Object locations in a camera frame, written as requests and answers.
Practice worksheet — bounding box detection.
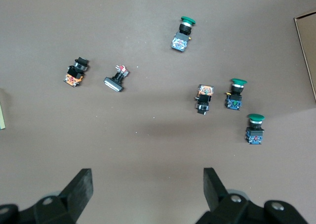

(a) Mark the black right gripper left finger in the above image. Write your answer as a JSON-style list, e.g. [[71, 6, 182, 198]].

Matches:
[[0, 168, 94, 224]]

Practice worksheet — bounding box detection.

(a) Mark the black flat-head switch red base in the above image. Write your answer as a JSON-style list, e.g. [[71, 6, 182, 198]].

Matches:
[[103, 64, 131, 93]]

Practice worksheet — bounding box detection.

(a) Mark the black selector switch orange block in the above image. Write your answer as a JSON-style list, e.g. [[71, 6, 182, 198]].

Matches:
[[194, 84, 215, 116], [63, 56, 90, 88]]

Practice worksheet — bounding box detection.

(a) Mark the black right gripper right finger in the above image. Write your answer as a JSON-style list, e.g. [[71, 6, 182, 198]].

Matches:
[[196, 168, 309, 224]]

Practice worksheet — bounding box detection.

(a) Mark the brown cardboard box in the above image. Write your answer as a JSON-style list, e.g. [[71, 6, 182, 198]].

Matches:
[[293, 10, 316, 102]]

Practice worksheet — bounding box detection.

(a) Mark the green mushroom push button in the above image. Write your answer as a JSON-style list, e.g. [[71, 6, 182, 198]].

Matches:
[[224, 78, 248, 111], [170, 16, 197, 53], [244, 113, 265, 145]]

